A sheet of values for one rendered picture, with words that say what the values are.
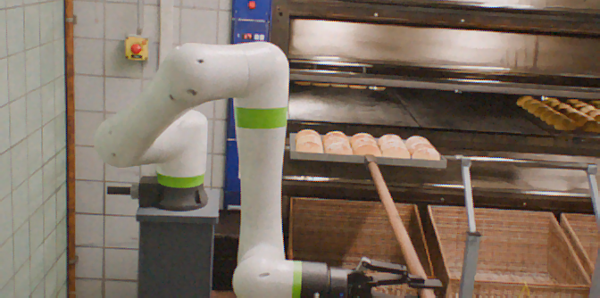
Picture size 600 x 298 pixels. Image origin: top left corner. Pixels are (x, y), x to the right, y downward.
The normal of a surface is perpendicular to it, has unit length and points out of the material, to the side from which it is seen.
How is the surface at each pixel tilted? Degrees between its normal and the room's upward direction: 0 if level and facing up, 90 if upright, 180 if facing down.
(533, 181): 70
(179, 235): 90
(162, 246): 90
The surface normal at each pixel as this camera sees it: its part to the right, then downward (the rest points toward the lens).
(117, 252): 0.02, 0.24
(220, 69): 0.66, -0.04
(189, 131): 0.60, 0.18
